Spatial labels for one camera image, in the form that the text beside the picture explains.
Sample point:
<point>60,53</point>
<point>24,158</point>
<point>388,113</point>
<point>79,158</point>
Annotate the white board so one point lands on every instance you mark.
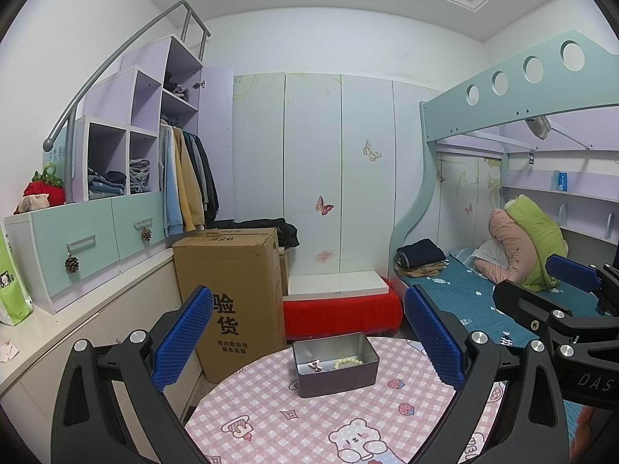
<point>338,285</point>

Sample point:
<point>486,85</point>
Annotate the narrow mint drawer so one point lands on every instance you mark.
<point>140,217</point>

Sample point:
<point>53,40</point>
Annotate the folded dark jeans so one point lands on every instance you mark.
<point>106,184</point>

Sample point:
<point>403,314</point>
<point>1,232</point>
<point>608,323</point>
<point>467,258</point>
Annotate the white pillow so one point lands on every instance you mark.
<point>483,254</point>

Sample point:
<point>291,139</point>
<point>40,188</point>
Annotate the hanging light blue shirt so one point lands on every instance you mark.
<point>171,188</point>

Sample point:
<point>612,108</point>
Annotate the grey metal handrail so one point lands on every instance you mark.
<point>121,46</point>

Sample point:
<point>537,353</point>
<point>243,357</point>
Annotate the large cardboard box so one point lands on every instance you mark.
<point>232,280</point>

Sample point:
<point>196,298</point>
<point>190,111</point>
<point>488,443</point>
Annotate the lilac wall shelf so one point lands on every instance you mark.
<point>556,203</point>

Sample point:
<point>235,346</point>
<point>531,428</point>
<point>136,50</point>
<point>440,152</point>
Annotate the cream butterfly sticker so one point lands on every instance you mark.
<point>371,151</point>

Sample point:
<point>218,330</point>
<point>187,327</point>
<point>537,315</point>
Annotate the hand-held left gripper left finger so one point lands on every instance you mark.
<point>181,341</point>

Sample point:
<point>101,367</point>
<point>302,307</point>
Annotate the hanging tan jacket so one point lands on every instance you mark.
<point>191,188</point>

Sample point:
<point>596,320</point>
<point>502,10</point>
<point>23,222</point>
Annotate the green bag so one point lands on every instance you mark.
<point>12,285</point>

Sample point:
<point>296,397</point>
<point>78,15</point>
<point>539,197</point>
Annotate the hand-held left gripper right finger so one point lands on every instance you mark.
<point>433,341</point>

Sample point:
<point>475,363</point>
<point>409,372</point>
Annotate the pink checked tablecloth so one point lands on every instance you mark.
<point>290,430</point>

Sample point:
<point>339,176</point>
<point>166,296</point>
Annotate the green blanket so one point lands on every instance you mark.
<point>537,232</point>

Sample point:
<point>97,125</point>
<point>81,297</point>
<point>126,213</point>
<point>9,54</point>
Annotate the mint bunk bed frame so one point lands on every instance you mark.
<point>508,92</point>

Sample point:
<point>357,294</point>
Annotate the folded light jeans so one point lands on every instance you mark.
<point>140,174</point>

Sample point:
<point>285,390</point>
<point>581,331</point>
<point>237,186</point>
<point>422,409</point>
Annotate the lilac cubby shelf cabinet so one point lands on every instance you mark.
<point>145,92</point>

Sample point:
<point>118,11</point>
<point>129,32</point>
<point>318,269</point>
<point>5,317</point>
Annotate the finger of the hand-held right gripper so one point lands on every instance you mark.
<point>524,302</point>
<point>573,273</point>

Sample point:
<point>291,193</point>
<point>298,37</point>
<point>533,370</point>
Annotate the white paper scraps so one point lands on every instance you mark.
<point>7,350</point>

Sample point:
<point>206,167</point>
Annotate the clothes in cubby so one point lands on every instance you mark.
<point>176,89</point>

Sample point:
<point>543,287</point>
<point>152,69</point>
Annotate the pink butterfly sticker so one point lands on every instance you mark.
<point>324,206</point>

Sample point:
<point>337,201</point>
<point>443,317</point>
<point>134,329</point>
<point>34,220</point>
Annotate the white panel wardrobe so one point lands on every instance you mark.
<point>338,164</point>

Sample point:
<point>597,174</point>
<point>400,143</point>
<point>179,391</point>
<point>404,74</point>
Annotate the pine cone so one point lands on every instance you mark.
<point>146,235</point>
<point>72,265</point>

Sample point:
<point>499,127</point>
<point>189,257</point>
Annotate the grey clip fan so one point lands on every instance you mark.
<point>539,128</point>

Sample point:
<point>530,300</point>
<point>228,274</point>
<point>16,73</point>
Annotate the wide mint drawer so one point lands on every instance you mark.
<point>58,246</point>

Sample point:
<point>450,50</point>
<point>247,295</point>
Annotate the blue bottle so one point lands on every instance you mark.
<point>562,181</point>

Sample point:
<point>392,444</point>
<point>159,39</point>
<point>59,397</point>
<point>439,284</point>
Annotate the folded dark clothes stack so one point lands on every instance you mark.
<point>420,256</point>

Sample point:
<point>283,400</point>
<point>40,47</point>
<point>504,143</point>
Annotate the grey metal tin box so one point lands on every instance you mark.
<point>338,384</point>

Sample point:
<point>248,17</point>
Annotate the red stool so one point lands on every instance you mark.
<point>338,316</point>

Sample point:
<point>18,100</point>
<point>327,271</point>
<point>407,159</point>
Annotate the white low cabinet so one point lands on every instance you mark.
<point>72,343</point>

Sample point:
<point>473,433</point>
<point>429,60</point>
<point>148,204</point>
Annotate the pink pillow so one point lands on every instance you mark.
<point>505,246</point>

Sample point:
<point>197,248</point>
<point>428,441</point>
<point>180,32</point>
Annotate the hanging dark coats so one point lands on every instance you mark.
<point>208,183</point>

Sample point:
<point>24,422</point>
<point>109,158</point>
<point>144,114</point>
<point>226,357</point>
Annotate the black clothes pile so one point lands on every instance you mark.
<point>285,234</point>

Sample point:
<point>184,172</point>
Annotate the red plush toy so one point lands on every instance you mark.
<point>46,193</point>

